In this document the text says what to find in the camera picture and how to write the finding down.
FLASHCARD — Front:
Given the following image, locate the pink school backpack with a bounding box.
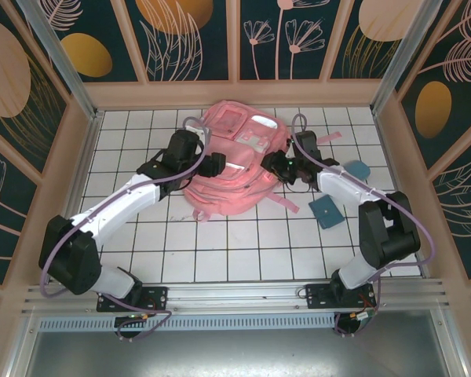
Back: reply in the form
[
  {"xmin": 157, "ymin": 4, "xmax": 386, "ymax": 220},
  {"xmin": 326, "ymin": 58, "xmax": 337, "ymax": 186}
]
[{"xmin": 182, "ymin": 100, "xmax": 342, "ymax": 225}]

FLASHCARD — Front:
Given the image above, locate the teal snap wallet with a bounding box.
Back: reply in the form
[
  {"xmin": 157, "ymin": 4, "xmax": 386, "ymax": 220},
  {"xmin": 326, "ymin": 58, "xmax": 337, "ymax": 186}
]
[{"xmin": 308, "ymin": 195, "xmax": 345, "ymax": 230}]

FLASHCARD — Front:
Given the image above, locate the light blue pencil case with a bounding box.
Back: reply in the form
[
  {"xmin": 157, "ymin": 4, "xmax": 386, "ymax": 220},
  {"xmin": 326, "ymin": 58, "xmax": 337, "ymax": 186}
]
[{"xmin": 343, "ymin": 159, "xmax": 371, "ymax": 180}]

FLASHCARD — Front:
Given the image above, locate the grey metal panel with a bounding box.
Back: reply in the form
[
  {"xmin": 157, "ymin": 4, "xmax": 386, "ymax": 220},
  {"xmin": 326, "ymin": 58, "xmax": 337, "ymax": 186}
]
[{"xmin": 23, "ymin": 328, "xmax": 470, "ymax": 377}]

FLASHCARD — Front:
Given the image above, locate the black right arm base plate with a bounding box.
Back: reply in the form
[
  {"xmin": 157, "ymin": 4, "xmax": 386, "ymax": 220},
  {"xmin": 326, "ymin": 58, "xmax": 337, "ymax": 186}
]
[{"xmin": 305, "ymin": 283, "xmax": 378, "ymax": 311}]

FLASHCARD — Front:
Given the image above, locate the aluminium mounting rail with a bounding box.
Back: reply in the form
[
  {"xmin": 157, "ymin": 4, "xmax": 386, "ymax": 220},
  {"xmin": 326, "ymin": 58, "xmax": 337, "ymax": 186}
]
[{"xmin": 21, "ymin": 279, "xmax": 451, "ymax": 316}]

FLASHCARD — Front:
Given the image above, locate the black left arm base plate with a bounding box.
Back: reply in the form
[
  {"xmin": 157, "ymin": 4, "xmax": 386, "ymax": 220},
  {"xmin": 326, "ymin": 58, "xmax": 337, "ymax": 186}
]
[{"xmin": 97, "ymin": 285, "xmax": 170, "ymax": 313}]

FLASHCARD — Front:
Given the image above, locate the aluminium frame post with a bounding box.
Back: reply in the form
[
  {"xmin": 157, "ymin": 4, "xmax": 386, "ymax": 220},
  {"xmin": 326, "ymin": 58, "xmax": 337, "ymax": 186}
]
[
  {"xmin": 371, "ymin": 0, "xmax": 443, "ymax": 115},
  {"xmin": 15, "ymin": 0, "xmax": 104, "ymax": 121}
]

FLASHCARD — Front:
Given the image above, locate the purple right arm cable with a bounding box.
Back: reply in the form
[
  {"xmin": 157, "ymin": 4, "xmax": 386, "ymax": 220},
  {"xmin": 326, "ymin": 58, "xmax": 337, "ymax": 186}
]
[{"xmin": 290, "ymin": 113, "xmax": 436, "ymax": 338}]

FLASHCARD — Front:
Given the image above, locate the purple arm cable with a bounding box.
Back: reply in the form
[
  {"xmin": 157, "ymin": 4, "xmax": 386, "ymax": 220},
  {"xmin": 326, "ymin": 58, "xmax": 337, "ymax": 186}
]
[
  {"xmin": 290, "ymin": 113, "xmax": 436, "ymax": 338},
  {"xmin": 41, "ymin": 115, "xmax": 211, "ymax": 341}
]

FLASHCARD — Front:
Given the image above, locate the slotted grey cable duct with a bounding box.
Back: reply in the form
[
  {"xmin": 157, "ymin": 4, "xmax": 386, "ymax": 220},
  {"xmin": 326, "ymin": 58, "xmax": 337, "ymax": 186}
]
[{"xmin": 37, "ymin": 316, "xmax": 338, "ymax": 331}]

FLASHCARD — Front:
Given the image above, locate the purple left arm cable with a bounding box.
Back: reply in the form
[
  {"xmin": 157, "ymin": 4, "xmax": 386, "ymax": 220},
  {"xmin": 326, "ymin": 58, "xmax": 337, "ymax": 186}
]
[{"xmin": 41, "ymin": 115, "xmax": 211, "ymax": 341}]

